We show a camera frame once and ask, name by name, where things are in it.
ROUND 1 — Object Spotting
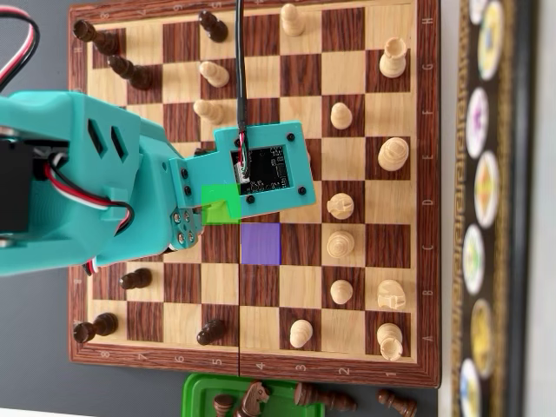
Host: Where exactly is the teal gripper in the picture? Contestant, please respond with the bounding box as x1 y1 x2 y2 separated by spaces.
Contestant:
116 117 204 262

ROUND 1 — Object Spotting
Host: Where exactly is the dark wooden pawn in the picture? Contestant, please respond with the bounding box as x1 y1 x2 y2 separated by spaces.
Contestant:
198 10 229 43
120 267 153 291
375 388 419 417
196 318 227 346
212 393 235 417

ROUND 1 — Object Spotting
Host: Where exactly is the wooden folding chess board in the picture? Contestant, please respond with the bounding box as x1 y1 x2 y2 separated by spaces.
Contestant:
67 0 442 389

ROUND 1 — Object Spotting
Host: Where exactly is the light wooden pawn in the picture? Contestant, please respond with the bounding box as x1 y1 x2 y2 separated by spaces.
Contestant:
198 61 230 89
193 99 225 127
280 3 306 38
330 279 354 305
289 319 314 348
330 103 354 130

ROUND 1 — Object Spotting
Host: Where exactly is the dark wooden rook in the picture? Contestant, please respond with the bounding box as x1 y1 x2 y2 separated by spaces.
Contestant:
72 20 121 56
73 311 120 342

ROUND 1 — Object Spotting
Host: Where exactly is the dark wooden bishop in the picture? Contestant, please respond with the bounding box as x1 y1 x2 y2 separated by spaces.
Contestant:
294 381 358 413
107 55 153 91

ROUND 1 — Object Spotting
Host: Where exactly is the green plastic tray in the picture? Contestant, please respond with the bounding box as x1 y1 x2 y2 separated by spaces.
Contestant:
181 372 327 417

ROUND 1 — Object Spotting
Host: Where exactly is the dark grey mat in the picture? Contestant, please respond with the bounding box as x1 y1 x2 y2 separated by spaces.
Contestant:
0 0 440 412

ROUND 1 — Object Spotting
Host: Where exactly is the light wooden knight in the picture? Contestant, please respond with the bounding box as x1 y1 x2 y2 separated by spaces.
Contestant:
375 279 407 311

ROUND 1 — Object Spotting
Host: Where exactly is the light wooden rook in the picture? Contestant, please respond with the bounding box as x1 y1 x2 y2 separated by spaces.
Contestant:
378 36 408 79
375 322 404 361

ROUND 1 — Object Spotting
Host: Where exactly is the book with colourful circles cover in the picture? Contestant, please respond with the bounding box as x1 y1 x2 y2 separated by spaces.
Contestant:
449 0 538 417

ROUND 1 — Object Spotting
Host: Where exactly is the red white black servo cable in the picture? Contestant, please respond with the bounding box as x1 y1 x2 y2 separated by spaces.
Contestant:
44 150 135 233
0 7 41 93

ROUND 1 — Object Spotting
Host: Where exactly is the teal camera mount, circuit board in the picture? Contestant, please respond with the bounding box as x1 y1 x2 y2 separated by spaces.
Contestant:
168 120 317 220

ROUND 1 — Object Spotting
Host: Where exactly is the black camera cable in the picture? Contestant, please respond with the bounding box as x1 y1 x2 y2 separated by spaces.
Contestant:
233 0 252 182

